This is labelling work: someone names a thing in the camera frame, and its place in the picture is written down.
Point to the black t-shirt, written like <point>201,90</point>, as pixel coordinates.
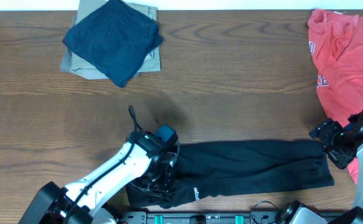
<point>230,168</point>

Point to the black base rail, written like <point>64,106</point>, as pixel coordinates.
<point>224,217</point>

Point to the red t-shirt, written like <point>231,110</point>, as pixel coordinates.
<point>336,47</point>

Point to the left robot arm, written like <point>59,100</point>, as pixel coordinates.
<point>79,201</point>

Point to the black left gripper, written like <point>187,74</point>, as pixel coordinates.
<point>165,186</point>

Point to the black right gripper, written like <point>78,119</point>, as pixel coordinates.
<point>325,131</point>

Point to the folded navy blue shorts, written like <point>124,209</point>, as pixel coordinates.
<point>114,38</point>

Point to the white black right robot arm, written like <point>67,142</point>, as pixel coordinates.
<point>355,214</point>

